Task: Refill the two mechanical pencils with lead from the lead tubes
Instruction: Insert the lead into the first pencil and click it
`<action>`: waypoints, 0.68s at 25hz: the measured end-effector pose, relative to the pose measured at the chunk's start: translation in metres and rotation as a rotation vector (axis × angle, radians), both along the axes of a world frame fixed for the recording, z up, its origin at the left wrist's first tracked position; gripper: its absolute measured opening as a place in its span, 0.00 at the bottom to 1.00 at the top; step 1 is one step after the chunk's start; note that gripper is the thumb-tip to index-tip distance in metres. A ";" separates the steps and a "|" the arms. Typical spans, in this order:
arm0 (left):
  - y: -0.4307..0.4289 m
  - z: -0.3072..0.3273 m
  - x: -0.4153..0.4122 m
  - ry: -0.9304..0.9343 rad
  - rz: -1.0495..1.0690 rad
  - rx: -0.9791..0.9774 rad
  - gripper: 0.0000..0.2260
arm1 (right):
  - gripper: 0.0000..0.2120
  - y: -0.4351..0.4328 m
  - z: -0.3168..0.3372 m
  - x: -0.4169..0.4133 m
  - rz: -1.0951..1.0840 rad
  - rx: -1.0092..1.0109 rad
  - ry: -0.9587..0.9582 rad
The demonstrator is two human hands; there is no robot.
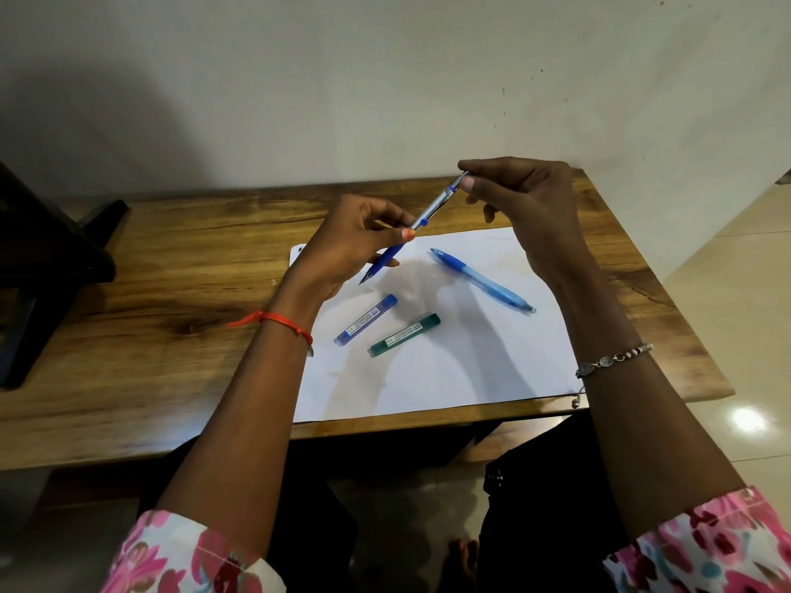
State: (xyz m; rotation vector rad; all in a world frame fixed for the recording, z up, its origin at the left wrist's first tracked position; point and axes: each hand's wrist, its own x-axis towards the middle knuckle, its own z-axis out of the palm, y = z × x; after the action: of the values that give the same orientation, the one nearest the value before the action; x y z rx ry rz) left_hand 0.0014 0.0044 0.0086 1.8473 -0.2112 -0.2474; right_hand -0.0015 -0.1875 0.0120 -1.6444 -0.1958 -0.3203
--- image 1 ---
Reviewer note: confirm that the person's right hand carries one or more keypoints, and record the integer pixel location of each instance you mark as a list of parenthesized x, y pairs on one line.
[(537, 209)]

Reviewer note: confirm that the person's left hand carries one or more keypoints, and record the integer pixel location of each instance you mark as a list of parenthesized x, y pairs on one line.
[(333, 253)]

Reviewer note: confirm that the person's right thumb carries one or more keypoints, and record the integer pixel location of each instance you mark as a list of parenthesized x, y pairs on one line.
[(485, 190)]

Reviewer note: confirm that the person's left thumb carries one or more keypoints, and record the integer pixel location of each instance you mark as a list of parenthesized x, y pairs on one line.
[(392, 237)]

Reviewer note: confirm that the blue and silver mechanical pencil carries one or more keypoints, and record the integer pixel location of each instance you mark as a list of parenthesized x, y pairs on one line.
[(432, 209)]

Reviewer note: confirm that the person's right forearm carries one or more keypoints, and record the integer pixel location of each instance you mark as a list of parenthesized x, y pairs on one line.
[(630, 413)]

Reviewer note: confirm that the person's left forearm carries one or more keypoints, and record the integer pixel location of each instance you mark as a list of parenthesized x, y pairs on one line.
[(247, 419)]

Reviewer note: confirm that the blue pencil lead case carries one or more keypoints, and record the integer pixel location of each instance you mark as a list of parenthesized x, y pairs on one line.
[(366, 320)]

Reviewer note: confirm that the light blue pen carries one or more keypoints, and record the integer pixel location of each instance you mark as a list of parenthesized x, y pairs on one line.
[(485, 282)]

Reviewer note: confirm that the green pencil lead case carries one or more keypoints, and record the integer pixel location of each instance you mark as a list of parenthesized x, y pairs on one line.
[(405, 334)]

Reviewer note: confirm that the white paper sheet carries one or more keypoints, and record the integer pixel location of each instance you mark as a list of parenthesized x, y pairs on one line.
[(445, 364)]

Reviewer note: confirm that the black trousers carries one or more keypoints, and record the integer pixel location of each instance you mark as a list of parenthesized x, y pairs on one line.
[(544, 518)]

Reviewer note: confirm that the person's foot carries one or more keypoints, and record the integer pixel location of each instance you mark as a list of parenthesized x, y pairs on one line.
[(462, 568)]

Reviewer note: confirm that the black chair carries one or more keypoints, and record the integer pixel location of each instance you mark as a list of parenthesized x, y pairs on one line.
[(43, 253)]

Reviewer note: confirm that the pink floral left sleeve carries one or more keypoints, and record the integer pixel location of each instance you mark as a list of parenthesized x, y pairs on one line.
[(179, 558)]

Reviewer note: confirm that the pink floral sleeve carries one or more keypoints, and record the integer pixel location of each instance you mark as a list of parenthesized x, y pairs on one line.
[(179, 558), (710, 549)]

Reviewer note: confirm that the pink floral right sleeve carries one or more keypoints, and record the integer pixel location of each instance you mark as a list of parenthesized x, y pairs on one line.
[(710, 549)]

